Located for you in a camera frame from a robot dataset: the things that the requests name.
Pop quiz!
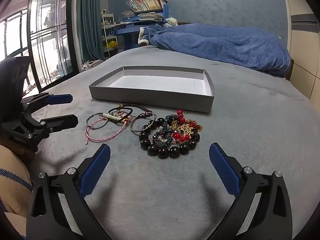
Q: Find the grey cardboard box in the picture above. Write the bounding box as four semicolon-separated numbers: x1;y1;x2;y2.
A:
89;66;215;113

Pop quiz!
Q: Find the dark purple bead string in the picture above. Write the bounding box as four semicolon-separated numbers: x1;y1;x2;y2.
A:
119;102;153;114

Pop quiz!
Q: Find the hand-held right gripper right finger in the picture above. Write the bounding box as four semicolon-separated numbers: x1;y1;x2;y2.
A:
205;142;293;240

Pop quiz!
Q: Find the pink braided cord bracelet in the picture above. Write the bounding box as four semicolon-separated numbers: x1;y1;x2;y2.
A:
84;119;129;145

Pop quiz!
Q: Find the blue crystal bead bracelet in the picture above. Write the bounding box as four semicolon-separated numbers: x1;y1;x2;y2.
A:
150;115;180;150

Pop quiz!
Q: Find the black framed glass door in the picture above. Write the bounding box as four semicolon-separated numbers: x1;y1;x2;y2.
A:
0;0;80;95

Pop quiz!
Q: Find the pearl hairpin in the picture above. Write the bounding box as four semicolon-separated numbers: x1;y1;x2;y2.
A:
99;113;127;122

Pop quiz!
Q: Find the blue fleece blanket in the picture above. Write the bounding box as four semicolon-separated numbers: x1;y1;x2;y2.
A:
138;23;292;77

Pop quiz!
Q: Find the person's left forearm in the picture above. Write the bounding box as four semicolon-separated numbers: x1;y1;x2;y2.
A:
0;144;34;217

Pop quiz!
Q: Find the blue shelf with books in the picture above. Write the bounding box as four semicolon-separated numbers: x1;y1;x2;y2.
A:
114;5;170;52

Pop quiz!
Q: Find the stack of papers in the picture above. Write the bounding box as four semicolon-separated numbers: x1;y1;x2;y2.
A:
122;10;165;22

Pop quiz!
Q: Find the silver bangle with charm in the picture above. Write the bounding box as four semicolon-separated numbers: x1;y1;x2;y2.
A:
130;112;157;132

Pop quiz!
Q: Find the thin silver bangle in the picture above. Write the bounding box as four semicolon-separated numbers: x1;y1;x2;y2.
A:
86;113;108;131

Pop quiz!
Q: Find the row of colourful books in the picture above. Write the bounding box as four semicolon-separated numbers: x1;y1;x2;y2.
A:
126;0;168;12

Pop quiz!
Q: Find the white shelf rack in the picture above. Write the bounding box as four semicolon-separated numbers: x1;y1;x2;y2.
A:
101;10;118;60

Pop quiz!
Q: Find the beige wardrobe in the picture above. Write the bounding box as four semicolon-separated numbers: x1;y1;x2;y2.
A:
280;0;320;100

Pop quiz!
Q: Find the red bead bracelet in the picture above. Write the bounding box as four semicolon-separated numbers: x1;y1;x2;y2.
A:
172;109;204;143

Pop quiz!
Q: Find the teal curtain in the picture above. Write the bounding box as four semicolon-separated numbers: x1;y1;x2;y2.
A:
76;0;109;63

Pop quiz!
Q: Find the grey bag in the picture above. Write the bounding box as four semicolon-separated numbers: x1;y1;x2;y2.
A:
82;59;104;72

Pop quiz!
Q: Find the black hair tie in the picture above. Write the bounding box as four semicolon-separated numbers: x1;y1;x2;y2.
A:
108;106;136;125

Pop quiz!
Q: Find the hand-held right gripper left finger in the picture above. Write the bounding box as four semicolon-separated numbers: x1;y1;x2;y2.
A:
26;144;113;240

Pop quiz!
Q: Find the large black bead bracelet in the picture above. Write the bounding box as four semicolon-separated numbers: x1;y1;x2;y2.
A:
139;117;201;159

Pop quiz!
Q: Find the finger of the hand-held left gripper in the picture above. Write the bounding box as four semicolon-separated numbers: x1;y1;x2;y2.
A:
27;114;79;143
21;92;73;108

